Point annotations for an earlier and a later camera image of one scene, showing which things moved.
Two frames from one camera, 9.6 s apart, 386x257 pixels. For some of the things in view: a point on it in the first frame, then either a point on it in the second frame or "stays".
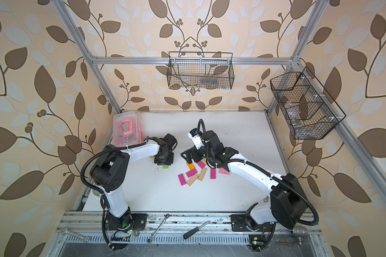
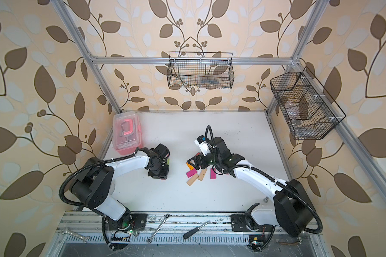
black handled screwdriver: x=193 y=231 stays
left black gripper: x=170 y=162 to x=164 y=175
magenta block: x=191 y=172 stays
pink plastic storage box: x=127 y=129 stays
